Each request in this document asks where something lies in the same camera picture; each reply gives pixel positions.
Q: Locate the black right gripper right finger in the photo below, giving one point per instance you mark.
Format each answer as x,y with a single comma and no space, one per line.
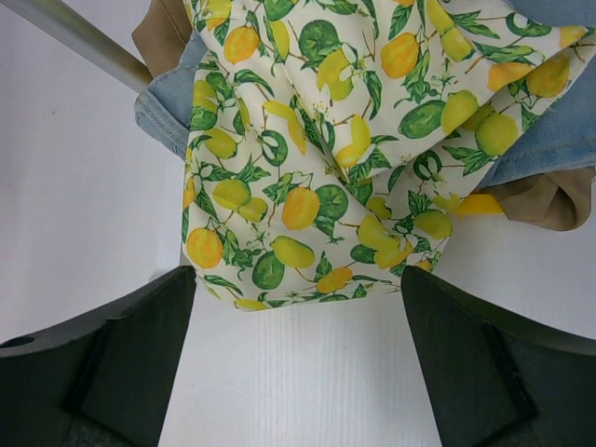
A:
494,377

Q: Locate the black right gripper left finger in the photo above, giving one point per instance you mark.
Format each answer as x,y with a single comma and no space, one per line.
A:
103,378

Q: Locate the khaki tan skirt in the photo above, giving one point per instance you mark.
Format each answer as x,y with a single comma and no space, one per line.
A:
559,200

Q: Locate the light blue denim skirt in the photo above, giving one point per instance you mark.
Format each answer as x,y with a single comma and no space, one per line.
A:
562,139

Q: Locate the lemon print skirt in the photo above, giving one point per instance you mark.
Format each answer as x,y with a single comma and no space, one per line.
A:
331,142

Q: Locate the yellow plastic bin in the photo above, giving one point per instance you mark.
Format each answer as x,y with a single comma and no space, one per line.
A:
478,205

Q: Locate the metal clothes rack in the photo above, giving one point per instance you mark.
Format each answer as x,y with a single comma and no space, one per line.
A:
64,24

